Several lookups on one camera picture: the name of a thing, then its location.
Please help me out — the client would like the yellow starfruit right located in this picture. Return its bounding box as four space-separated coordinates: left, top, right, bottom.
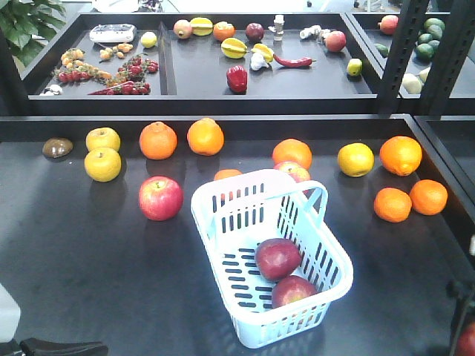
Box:
251 43 274 63

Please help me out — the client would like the yellow fruit back corner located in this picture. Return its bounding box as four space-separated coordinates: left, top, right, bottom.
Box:
85 127 121 151

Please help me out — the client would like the black rear vegetable tray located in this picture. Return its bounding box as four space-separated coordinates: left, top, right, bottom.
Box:
22 13 382 116

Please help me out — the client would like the yellow fruit back left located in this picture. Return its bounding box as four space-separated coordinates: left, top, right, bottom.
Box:
84 147 122 182

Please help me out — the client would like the light blue plastic basket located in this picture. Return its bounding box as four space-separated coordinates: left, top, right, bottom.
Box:
191 169 353 349

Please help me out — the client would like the small orange right front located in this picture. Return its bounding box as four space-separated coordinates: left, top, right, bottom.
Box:
373 188 412 223

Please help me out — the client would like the brown round fruit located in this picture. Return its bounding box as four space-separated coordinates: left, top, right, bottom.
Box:
42 137 73 158

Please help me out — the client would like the pale mango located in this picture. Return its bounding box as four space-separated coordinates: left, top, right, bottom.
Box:
402 73 423 95

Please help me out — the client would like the white garlic bulb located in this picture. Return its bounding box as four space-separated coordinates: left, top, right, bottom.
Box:
250 53 269 71

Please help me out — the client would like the large orange far right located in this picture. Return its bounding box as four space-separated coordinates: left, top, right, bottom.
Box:
379 136 422 177

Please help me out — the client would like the orange behind centre apple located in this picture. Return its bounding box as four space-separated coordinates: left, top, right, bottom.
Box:
272 138 312 169

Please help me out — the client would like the yellow starfruit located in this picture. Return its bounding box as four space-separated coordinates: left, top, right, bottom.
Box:
251 43 274 63
220 37 247 59

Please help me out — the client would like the black wooden apple display table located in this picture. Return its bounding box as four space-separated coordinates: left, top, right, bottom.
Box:
1 114 474 355

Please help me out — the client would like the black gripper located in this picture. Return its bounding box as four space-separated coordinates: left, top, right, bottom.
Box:
447 280 474 355

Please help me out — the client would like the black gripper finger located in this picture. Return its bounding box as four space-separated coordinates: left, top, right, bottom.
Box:
19 337 108 356

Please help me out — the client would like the small orange far right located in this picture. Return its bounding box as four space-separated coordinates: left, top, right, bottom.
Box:
409 179 448 216

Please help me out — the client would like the yellow starfruit left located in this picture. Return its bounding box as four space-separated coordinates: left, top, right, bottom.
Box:
220 37 247 59

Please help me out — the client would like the yellow round fruit right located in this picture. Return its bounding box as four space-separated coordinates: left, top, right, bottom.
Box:
337 142 375 177

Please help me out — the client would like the white remote controller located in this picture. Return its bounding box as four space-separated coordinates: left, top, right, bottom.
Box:
89 24 137 43

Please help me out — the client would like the black vertical rack post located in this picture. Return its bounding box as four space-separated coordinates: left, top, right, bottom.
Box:
377 1 474 116

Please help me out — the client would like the red apple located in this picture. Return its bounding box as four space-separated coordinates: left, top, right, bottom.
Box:
139 176 184 221
255 238 302 282
454 323 475 356
272 275 318 309
274 161 311 182

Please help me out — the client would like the orange back left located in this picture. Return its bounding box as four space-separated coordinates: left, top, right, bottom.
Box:
139 122 177 160

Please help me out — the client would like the red chili pepper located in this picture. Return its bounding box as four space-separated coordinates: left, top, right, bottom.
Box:
273 54 315 68

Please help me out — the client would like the red bell pepper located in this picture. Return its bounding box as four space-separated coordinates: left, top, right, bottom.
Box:
226 65 248 93

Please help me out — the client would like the small orange centre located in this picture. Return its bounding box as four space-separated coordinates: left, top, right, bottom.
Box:
214 169 242 181

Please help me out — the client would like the black rear avocado tray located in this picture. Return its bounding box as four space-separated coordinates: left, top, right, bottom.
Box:
350 12 474 99

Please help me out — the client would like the small orange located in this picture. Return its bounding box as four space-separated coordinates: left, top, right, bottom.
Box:
373 188 412 223
214 169 242 181
409 179 448 216

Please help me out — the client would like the green potted plant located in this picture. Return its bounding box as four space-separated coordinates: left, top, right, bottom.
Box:
1 0 66 67

